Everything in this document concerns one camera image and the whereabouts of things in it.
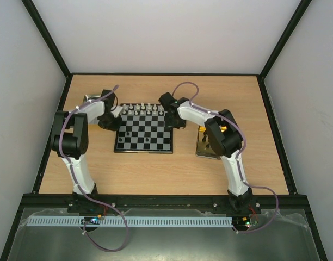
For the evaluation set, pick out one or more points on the silver gold tin lid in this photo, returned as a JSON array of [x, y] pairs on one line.
[[93, 110]]

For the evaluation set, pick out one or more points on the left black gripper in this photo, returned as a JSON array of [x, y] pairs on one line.
[[115, 128]]

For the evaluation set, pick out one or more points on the black aluminium frame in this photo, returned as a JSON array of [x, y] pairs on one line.
[[292, 199]]

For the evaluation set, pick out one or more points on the black silver chess board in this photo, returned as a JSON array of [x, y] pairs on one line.
[[133, 140]]

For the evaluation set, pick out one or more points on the white slotted cable duct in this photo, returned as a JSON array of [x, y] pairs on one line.
[[131, 221]]

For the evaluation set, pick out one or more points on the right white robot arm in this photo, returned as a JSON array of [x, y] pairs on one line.
[[224, 138]]

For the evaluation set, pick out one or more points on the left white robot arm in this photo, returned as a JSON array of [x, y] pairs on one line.
[[70, 136]]

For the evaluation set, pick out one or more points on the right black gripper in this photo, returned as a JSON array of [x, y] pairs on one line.
[[174, 121]]

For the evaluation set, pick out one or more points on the gold tin with black pieces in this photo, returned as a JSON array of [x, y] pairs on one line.
[[203, 148]]

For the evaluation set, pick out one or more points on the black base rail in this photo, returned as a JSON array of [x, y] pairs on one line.
[[215, 204]]

